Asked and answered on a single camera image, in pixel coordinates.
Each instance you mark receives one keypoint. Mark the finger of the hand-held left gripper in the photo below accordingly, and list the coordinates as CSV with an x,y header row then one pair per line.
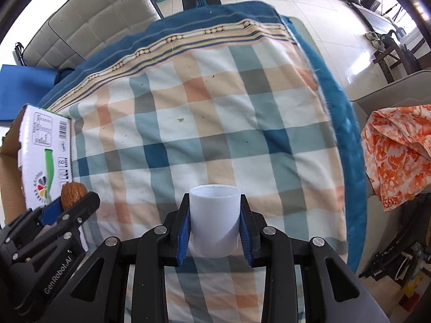
x,y
77,210
23,223

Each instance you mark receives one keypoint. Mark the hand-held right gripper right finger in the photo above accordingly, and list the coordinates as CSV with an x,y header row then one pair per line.
x,y
247,239

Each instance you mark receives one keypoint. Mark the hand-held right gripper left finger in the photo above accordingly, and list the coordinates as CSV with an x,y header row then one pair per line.
x,y
183,239

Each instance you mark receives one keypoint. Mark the brown walnut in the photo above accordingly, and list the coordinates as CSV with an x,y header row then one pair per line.
x,y
72,193

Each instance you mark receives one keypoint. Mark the white plastic cup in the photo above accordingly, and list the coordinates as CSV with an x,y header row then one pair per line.
x,y
215,218

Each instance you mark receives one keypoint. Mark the cardboard box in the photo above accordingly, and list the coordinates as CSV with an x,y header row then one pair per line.
x,y
43,148

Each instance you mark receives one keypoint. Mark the pale round objects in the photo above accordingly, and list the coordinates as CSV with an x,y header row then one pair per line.
x,y
372,36

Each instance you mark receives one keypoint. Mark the checked tablecloth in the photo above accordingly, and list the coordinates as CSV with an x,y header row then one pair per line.
x,y
202,124

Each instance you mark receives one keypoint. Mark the blue foam mat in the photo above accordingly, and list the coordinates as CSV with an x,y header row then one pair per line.
x,y
23,91

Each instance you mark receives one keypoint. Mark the grey padded chair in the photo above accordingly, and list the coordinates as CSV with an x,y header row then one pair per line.
x,y
111,13
40,50

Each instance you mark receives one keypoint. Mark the orange floral cloth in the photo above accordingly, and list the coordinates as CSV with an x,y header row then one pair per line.
x,y
394,148

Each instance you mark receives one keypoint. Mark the brown wooden chair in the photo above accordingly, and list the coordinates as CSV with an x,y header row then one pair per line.
x,y
400,57

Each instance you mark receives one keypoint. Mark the black speaker box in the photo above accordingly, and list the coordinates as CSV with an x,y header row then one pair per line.
x,y
371,2

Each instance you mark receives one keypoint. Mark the black tripod stand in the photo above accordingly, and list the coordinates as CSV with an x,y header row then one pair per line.
x,y
397,8

